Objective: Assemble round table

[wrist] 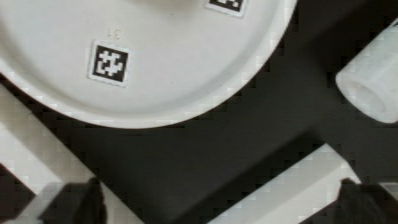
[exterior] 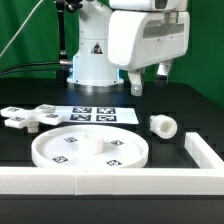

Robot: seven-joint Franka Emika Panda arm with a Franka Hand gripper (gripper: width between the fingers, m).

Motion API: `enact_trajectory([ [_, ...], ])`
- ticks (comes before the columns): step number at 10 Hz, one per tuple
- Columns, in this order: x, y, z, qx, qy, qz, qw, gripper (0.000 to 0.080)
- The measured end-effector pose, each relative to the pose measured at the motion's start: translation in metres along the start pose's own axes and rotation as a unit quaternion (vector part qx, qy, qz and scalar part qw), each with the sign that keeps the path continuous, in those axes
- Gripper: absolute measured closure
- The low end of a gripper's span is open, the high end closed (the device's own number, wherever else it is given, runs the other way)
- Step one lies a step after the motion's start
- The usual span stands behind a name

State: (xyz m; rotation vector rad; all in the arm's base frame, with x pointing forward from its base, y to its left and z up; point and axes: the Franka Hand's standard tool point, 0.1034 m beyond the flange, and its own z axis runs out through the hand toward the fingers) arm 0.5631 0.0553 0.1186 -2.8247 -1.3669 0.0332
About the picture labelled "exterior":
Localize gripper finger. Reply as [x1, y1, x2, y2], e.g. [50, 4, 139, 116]
[157, 60, 173, 80]
[128, 69, 144, 97]

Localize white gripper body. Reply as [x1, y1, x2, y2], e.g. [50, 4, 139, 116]
[108, 10, 190, 71]

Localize white round table top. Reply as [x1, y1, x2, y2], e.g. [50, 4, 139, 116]
[31, 125, 149, 169]

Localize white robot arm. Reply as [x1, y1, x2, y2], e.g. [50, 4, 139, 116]
[67, 0, 190, 96]

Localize white marker sheet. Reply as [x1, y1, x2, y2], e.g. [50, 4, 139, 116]
[56, 106, 138, 124]

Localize white L-shaped fence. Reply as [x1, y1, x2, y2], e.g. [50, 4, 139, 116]
[0, 132, 224, 195]

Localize white cross-shaped table base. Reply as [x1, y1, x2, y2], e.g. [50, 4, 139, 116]
[0, 104, 64, 133]

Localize black cable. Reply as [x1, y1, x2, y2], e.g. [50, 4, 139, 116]
[0, 60, 73, 77]

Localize black camera stand pole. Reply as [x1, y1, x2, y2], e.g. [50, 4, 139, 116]
[53, 0, 83, 81]

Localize grey cable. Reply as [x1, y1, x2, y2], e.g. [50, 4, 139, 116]
[0, 0, 45, 58]

